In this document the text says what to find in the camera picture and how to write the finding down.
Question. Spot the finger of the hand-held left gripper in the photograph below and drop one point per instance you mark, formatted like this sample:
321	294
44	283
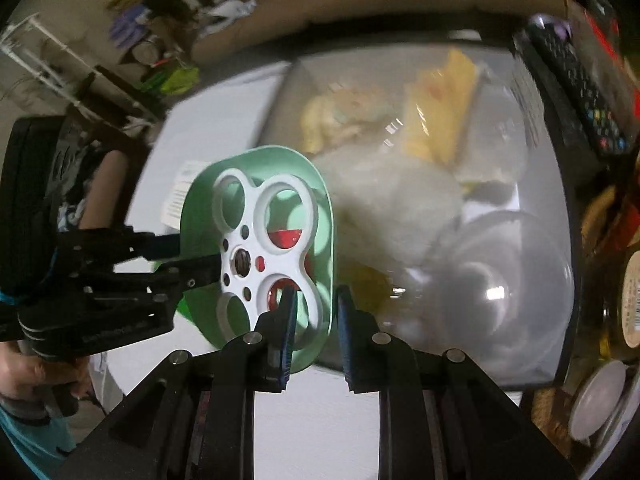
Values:
190	270
155	245

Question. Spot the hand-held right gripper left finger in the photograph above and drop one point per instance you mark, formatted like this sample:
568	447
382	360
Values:
287	330

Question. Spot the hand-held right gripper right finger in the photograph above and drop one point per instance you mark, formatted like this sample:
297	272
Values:
347	340

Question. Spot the red flower bow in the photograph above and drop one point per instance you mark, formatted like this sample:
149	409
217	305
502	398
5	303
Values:
287	237

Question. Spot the white four-hole disc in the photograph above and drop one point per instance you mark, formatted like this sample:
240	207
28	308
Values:
254	195

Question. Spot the black storage box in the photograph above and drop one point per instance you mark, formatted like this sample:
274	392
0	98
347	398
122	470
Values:
350	70

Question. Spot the person's left forearm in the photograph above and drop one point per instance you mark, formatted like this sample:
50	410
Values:
25	440

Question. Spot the person's left hand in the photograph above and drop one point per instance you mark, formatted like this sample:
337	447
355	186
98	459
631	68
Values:
35	375

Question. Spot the brown chair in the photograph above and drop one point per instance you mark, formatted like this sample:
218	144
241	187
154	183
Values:
102	185

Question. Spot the clear plastic bag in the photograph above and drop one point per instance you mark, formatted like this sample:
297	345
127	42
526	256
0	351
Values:
400	195

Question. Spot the round metal tin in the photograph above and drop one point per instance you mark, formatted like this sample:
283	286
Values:
146	51

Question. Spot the lime green bag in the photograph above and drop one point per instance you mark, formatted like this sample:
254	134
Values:
175	80

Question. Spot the clear dome lid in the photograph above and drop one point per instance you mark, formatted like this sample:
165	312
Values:
500	285

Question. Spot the stack of blue boxes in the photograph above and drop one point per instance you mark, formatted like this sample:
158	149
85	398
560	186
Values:
127	27

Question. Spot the pale yellow foam piece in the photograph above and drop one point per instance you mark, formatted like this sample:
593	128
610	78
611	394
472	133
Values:
320	120

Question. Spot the woven basket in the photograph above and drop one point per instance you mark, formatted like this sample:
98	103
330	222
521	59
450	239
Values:
547	410

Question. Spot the black speaker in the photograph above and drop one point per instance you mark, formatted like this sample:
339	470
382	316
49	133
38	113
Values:
165	0

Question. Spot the white cap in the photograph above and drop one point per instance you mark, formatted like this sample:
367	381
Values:
230	12

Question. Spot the yellow packet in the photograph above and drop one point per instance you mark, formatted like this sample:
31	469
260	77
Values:
445	110

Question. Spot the white round lid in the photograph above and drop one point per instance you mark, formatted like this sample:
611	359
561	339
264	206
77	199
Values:
600	400

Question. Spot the brown sofa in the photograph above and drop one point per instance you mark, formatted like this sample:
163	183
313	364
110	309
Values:
300	10

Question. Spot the labelled jar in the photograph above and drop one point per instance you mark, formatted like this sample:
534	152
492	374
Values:
627	310

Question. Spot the black remote control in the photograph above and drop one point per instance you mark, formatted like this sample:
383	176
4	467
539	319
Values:
580	90

